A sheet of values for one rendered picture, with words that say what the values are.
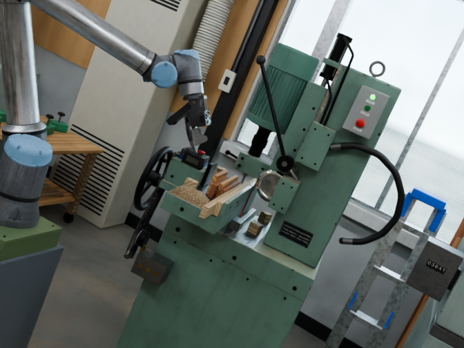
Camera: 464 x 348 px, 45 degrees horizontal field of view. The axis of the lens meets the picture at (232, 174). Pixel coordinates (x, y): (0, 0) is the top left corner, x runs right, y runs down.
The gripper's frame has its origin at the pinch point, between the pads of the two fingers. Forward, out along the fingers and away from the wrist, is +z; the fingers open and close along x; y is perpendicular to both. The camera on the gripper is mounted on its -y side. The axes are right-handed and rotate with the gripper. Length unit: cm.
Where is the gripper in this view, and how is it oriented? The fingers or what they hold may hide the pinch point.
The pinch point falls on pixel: (193, 149)
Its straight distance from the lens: 215.3
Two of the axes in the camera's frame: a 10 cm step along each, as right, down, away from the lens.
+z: 1.2, 9.9, 1.0
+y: 9.6, -0.9, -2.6
